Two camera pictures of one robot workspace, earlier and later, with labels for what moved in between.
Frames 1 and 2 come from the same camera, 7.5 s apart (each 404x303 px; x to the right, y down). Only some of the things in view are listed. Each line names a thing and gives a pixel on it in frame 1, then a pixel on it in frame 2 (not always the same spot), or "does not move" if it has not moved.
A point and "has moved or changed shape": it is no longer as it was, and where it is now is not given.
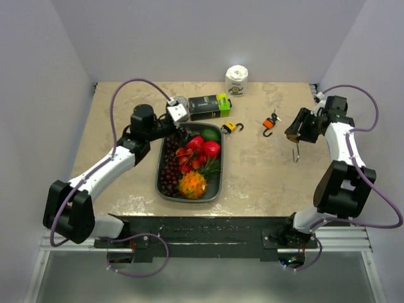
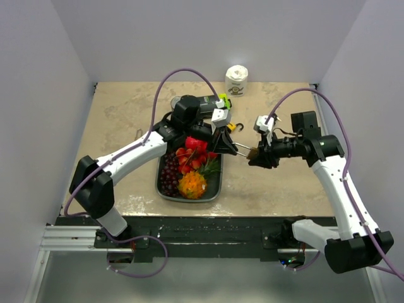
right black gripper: [304, 115] to [265, 158]
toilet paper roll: [236, 77] does not move
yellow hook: [229, 127] does not move
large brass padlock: [295, 138] has moved or changed shape
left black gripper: [186, 137] to [221, 142]
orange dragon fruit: [192, 185] does not move
